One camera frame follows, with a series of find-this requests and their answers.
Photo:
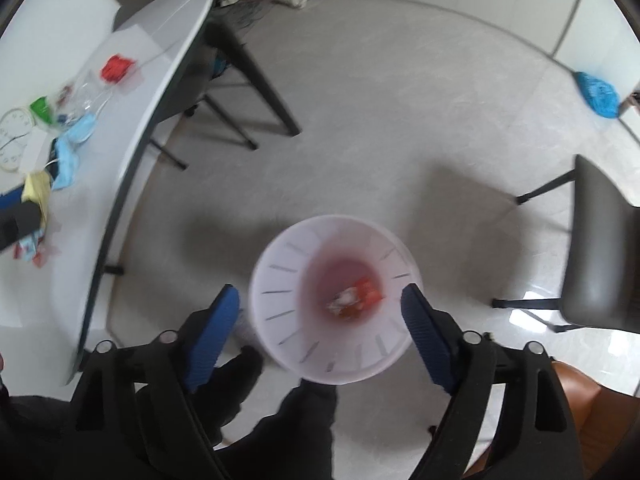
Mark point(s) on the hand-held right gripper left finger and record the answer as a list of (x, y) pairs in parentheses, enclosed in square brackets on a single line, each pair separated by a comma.
[(212, 335)]

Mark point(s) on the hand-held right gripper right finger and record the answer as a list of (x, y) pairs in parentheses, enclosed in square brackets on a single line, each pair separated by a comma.
[(425, 330)]

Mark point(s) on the red snack wrapper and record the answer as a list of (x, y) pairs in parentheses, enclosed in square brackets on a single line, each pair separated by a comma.
[(367, 292)]

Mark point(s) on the white plastic trash bin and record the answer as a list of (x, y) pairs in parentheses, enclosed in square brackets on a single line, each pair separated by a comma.
[(300, 270)]

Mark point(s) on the green wrapper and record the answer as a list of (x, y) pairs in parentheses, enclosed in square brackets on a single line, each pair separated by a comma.
[(42, 109)]

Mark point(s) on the person's right leg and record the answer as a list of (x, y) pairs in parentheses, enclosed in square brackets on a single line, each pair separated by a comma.
[(295, 430)]

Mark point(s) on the brown leather chair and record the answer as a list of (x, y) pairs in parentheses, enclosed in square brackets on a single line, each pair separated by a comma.
[(585, 395)]

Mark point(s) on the grey chair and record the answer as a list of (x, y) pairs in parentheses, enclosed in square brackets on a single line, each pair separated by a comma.
[(600, 260)]

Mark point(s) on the red and white packet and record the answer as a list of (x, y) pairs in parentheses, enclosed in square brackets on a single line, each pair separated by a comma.
[(30, 250)]

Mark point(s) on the blue face mask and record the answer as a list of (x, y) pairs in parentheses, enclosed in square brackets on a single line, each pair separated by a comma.
[(65, 162), (82, 127)]

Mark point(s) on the yellow cloth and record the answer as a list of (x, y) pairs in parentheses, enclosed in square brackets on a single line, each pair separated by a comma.
[(37, 190)]

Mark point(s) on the black device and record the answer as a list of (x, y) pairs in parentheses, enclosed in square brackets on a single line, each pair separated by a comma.
[(15, 222)]

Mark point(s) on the white box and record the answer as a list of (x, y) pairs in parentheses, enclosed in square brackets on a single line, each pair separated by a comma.
[(39, 150)]

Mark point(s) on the red crumpled wrapper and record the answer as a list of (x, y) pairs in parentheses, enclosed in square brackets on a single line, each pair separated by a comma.
[(118, 67)]

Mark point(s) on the blue bag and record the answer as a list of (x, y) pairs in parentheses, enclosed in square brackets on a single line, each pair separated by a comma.
[(597, 94)]

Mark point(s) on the white oval table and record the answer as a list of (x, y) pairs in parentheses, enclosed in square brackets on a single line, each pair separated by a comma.
[(150, 30)]

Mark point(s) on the white wall clock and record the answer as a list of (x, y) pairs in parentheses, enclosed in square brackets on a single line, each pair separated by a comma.
[(14, 137)]

